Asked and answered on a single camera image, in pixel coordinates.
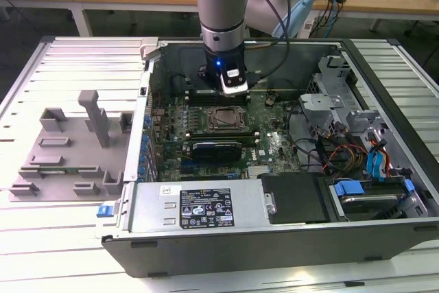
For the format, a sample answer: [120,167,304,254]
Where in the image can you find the blue flat data cable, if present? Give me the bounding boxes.
[365,138,388,184]

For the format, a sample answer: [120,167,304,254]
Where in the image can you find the orange data cable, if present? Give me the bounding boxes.
[383,150,395,179]

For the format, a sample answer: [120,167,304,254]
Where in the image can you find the yellow black power wires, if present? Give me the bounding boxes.
[327,144,370,172]

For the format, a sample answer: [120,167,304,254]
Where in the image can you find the black plastic shroud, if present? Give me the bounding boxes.
[256,172,332,224]

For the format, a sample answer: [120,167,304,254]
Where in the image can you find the hard disk with blue carrier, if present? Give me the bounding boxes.
[328,176,418,222]

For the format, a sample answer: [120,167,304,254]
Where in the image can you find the silver finned heat sink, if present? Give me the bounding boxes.
[247,165,272,180]

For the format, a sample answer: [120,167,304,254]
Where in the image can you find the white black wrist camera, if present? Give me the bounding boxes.
[219,62,250,97]

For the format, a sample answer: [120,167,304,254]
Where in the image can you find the CPU socket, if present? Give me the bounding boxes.
[202,104,252,133]

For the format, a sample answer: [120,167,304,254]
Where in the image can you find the black cable bundle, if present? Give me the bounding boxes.
[287,100,344,174]

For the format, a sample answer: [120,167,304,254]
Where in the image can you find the black silver PC case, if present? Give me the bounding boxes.
[101,37,439,279]

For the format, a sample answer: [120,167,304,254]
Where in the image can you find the silver power supply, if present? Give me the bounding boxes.
[127,178,272,236]

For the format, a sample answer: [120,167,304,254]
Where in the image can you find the black-clipped RAM slot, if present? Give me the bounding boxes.
[188,135,257,141]
[188,99,248,105]
[188,130,255,135]
[188,93,248,99]

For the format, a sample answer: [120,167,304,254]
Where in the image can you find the green motherboard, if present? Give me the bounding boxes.
[147,89,308,183]

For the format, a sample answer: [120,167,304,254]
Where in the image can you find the black graphics card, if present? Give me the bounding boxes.
[190,139,245,164]

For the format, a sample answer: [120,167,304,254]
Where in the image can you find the green RAM stick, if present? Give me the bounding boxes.
[19,167,100,175]

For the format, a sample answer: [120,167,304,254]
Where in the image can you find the silver drive cage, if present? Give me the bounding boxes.
[297,54,390,138]

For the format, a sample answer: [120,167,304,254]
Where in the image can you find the grey parts rack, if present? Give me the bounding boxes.
[7,89,135,202]

